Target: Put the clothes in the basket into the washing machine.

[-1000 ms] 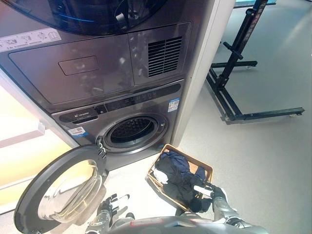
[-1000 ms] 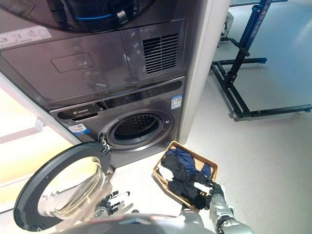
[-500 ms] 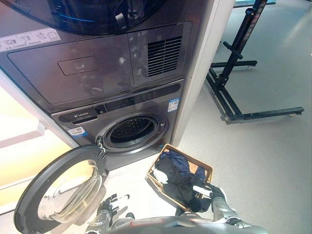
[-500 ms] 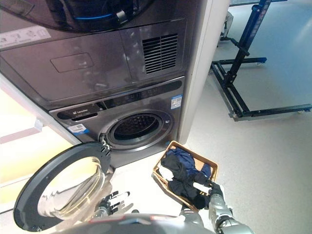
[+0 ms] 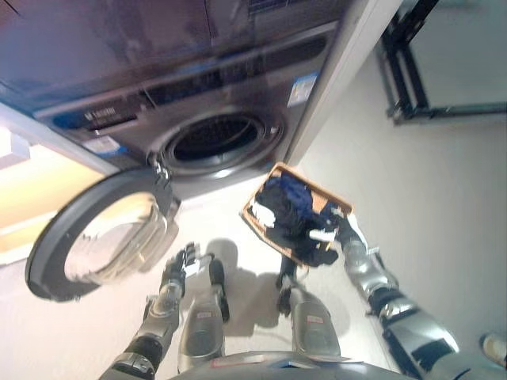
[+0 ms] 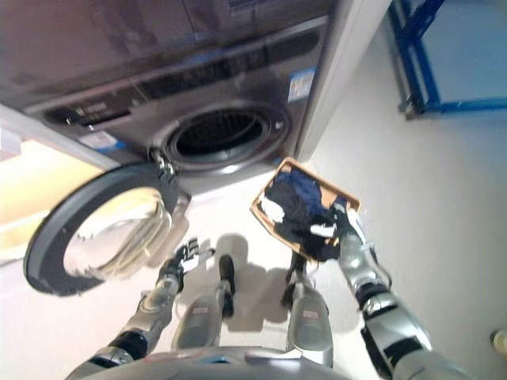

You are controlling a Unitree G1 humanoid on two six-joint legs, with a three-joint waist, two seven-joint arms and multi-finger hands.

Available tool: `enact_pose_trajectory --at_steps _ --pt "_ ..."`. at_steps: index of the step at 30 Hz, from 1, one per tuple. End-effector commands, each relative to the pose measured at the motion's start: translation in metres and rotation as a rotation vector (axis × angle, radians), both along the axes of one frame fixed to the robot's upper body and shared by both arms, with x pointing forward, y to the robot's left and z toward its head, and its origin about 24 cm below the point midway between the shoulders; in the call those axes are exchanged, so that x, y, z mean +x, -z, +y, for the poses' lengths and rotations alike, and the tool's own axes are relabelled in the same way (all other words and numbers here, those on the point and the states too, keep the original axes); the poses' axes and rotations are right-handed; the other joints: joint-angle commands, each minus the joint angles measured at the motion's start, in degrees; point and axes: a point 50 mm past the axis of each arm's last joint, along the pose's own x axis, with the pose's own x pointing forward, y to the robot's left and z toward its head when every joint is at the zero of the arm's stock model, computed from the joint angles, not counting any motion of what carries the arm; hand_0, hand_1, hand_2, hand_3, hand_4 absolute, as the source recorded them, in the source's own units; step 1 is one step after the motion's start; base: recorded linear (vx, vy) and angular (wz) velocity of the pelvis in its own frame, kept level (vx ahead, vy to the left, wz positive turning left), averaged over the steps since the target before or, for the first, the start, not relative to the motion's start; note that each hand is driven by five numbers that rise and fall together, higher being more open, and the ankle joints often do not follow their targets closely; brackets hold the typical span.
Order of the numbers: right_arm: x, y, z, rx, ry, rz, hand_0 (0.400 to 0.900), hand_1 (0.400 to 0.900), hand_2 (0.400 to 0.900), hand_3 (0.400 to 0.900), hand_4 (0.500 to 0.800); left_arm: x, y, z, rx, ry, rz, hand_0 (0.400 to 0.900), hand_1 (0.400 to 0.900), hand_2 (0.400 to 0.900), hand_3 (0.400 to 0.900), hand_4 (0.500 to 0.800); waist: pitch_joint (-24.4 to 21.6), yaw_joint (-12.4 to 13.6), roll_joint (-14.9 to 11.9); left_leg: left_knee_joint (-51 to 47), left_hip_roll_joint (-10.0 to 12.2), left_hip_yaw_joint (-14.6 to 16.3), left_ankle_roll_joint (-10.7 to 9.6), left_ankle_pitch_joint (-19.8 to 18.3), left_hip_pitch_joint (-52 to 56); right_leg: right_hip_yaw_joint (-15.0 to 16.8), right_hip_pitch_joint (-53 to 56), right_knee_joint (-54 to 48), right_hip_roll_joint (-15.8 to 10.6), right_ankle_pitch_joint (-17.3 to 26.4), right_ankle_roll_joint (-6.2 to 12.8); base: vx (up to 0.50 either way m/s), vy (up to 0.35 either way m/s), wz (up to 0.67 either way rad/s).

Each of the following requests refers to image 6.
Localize grey robot torso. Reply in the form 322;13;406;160
118;345;353;380

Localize round washing machine door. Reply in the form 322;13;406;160
22;146;192;298

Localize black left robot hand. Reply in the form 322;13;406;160
170;237;215;275

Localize dark black clothes pile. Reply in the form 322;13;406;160
261;185;348;263

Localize silver right robot leg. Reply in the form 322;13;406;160
281;255;333;369

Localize navy blue garment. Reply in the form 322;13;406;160
273;167;324;210

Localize blue metal shelf frame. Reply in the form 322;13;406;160
387;0;507;120

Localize blue energy label sticker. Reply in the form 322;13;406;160
288;66;317;104

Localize wooden laundry basket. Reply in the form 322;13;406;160
250;157;362;263

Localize silver robot leg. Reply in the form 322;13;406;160
281;255;333;369
170;254;236;350

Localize silver left robot leg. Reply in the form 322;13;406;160
170;254;236;350

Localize dark grey washing machine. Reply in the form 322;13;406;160
0;0;344;196

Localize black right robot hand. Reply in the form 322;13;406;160
330;200;364;239

